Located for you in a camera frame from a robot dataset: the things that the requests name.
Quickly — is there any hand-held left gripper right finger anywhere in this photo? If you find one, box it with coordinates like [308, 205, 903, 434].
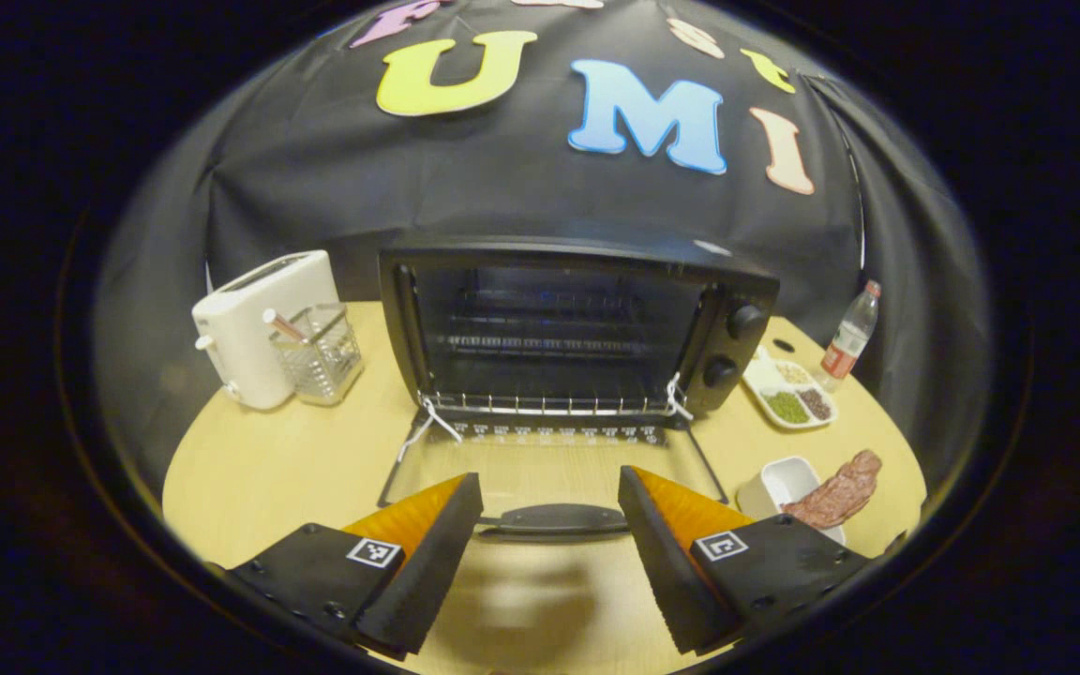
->
[617, 464, 871, 657]

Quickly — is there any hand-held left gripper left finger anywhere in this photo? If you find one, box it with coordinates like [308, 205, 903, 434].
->
[226, 472, 485, 659]

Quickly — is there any reddish brown meat piece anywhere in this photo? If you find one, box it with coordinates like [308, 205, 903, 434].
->
[780, 449, 884, 530]

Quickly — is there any black electric oven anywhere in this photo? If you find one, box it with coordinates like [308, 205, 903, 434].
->
[376, 234, 782, 543]

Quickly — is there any white rectangular tray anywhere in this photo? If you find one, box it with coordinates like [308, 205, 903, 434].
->
[736, 456, 848, 546]

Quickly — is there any white divided plate of beans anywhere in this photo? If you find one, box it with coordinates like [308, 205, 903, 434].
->
[742, 346, 839, 431]

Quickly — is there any clear square holder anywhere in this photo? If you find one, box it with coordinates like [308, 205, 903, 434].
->
[268, 302, 365, 407]

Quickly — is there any white toaster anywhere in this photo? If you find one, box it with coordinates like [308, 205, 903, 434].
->
[191, 249, 341, 412]

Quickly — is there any clear plastic bottle red label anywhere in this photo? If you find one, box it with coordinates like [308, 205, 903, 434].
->
[820, 278, 882, 394]

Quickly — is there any black backdrop cloth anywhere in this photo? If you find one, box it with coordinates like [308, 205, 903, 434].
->
[95, 0, 991, 488]

